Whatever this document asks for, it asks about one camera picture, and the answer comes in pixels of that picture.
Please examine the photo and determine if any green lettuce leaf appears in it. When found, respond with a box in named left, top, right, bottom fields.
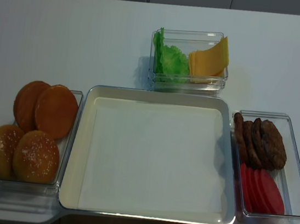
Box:
left=153, top=27, right=190, bottom=84

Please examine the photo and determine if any clear plastic lettuce cheese container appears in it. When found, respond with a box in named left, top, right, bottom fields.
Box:
left=148, top=29, right=228, bottom=96

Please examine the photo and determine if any yellow cheese slices stack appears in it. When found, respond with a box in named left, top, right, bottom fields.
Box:
left=188, top=51, right=227, bottom=84

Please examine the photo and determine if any upright yellow cheese slice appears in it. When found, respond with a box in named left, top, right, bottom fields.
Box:
left=203, top=36, right=229, bottom=68

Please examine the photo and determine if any large white metal tray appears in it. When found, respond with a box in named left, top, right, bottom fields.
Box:
left=59, top=85, right=236, bottom=224

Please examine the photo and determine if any white parchment paper sheet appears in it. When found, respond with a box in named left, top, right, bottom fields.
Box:
left=78, top=98, right=234, bottom=224

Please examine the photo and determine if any leftmost brown meat patty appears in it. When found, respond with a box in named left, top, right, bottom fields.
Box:
left=234, top=112, right=249, bottom=165

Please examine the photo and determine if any brown meat patty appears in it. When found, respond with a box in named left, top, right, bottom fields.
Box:
left=260, top=120, right=287, bottom=170
left=252, top=117, right=268, bottom=169
left=234, top=112, right=249, bottom=165
left=242, top=120, right=262, bottom=169

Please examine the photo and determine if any front bottom bun half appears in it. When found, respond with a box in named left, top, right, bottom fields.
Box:
left=34, top=84, right=79, bottom=140

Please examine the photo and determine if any bun half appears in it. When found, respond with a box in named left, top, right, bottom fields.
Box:
left=13, top=81, right=50, bottom=133
left=34, top=84, right=79, bottom=140

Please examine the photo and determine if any leftmost red tomato slice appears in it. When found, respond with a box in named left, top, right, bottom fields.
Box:
left=240, top=163, right=253, bottom=212

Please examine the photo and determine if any red tomato slice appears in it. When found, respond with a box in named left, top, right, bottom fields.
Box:
left=258, top=169, right=285, bottom=215
left=246, top=168, right=263, bottom=214
left=253, top=170, right=271, bottom=214
left=240, top=163, right=253, bottom=212

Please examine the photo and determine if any right sesame top bun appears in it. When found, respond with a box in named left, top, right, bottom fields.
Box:
left=12, top=130, right=60, bottom=184

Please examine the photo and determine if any sesame bun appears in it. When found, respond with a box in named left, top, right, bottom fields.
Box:
left=12, top=130, right=60, bottom=184
left=0, top=124, right=24, bottom=180

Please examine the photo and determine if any back bottom bun half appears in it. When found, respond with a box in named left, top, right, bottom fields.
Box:
left=13, top=81, right=50, bottom=133

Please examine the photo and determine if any clear plastic bun container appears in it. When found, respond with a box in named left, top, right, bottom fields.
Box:
left=0, top=90, right=84, bottom=197

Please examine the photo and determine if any front brown meat patty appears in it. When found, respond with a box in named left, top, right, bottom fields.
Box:
left=260, top=120, right=287, bottom=170

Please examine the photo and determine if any clear plastic patty tomato container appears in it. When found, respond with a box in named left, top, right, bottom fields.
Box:
left=231, top=110, right=300, bottom=224

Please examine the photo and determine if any left sesame top bun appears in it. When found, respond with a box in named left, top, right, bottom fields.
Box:
left=0, top=124, right=24, bottom=180

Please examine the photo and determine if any front red tomato slice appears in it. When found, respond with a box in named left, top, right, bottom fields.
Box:
left=258, top=169, right=285, bottom=215

